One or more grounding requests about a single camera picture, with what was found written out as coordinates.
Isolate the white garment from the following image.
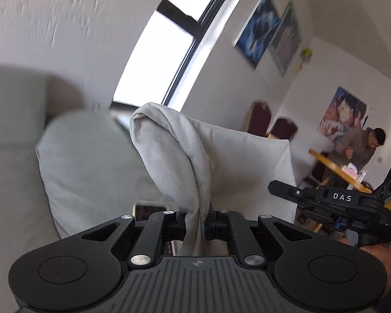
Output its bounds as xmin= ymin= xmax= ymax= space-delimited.
xmin=130 ymin=103 xmax=297 ymax=256

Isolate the operator right hand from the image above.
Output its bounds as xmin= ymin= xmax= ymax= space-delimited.
xmin=338 ymin=235 xmax=391 ymax=298

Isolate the yellow wooden table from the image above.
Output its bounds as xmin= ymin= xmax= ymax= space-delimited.
xmin=307 ymin=148 xmax=391 ymax=219

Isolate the person in grey sweater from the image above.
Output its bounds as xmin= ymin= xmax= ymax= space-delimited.
xmin=328 ymin=127 xmax=386 ymax=172

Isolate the colourful anime poster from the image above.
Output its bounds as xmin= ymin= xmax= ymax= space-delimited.
xmin=317 ymin=86 xmax=366 ymax=142

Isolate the maroon banquet chair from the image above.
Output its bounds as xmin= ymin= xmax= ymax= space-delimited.
xmin=246 ymin=100 xmax=272 ymax=137
xmin=266 ymin=117 xmax=298 ymax=141

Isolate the grey sofa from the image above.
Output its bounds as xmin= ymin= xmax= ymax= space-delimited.
xmin=0 ymin=64 xmax=170 ymax=313

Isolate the green pink anime poster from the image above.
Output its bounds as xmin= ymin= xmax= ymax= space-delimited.
xmin=270 ymin=1 xmax=302 ymax=76

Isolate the blue anime poster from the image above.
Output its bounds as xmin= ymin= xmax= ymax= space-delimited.
xmin=234 ymin=0 xmax=280 ymax=69

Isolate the black framed window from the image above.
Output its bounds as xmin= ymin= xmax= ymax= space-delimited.
xmin=112 ymin=0 xmax=240 ymax=110

